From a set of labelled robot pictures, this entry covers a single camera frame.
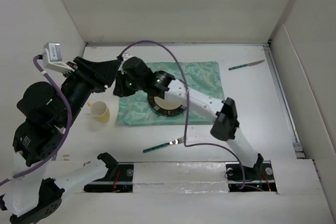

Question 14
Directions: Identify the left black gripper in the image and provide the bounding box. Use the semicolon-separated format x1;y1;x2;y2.
62;55;124;125

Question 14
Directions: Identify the green patterned cloth placemat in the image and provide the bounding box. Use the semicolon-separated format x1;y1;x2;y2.
116;61;225;126

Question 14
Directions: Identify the dark round plate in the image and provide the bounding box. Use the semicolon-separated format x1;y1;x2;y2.
147;94;185;116

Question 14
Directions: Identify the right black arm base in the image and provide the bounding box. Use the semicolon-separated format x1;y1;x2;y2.
224;161;277;193

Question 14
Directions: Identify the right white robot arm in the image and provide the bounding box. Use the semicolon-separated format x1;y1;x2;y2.
113;54;264;179

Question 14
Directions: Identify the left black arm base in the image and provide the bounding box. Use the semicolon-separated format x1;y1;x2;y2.
83;163;134;193

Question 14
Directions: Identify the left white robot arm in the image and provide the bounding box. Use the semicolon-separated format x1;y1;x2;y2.
1;57;121;223

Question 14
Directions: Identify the yellow mug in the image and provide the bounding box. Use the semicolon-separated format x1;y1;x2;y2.
87;101;110;123

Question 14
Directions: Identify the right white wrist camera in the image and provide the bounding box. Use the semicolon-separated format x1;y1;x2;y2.
117;53;133;62

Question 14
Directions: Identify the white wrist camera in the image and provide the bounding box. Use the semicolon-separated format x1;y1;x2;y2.
43;42;72;73
117;53;133;62

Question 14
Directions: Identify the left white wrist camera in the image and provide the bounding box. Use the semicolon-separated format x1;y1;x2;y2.
43;42;72;73

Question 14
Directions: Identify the fork with green handle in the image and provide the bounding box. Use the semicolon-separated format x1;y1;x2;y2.
142;136;187;153

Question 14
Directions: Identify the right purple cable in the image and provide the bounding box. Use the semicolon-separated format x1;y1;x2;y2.
117;40;247;190

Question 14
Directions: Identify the knife with green handle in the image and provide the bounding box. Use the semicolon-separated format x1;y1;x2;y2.
228;60;265;71

